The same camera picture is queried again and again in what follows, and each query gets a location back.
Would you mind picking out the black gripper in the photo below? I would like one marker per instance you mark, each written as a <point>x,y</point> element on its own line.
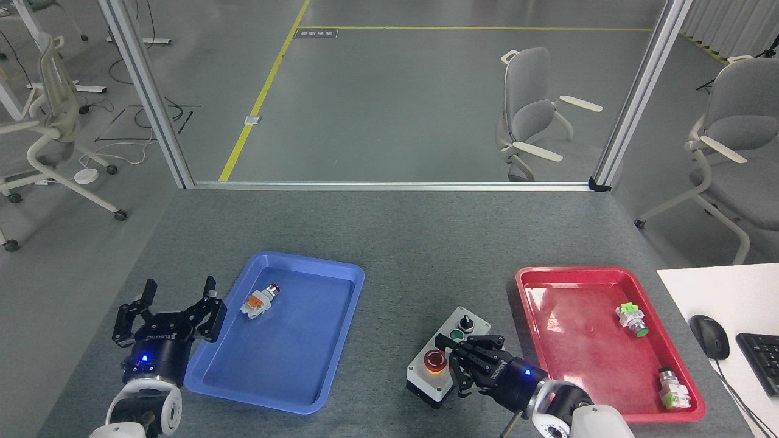
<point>511,380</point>
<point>158,356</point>

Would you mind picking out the white control box with buttons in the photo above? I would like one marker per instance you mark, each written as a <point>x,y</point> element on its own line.
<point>426,380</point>

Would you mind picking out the red plastic tray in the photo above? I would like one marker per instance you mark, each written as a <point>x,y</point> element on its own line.
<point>584,353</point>

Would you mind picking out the blue plastic tray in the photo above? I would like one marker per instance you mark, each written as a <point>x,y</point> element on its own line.
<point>286,359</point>

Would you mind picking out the white round floor device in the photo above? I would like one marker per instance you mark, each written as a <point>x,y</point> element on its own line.
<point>86,176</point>

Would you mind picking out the silver floor socket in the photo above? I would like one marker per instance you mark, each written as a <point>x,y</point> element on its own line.
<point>253,120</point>

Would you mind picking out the black computer mouse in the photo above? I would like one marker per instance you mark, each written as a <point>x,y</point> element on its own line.
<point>711,337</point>

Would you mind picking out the white desk foot bar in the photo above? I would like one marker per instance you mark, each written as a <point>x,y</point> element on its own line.
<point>91,89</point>

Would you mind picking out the white side desk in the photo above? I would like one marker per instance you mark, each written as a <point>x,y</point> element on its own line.
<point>730,292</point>

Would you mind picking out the black keyboard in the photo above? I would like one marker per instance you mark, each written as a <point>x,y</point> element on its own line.
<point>764,362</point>

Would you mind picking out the dark floor label plate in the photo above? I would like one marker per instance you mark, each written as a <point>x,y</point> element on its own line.
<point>316,33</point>

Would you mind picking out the white curtain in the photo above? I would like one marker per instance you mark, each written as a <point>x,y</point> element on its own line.
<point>730,24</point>

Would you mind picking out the red push button switch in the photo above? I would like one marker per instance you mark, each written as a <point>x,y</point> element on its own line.
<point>258,301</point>

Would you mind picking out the green push button switch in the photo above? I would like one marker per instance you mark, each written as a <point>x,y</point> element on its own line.
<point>631,319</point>
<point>673,389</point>

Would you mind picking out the silver aluminium rail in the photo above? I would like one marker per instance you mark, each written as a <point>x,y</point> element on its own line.
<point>389,185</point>

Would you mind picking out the black corner bracket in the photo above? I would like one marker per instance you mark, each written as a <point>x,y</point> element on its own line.
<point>599,184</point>

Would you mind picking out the silver aluminium post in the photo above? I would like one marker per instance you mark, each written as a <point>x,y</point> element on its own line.
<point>149,91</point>
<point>642,91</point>

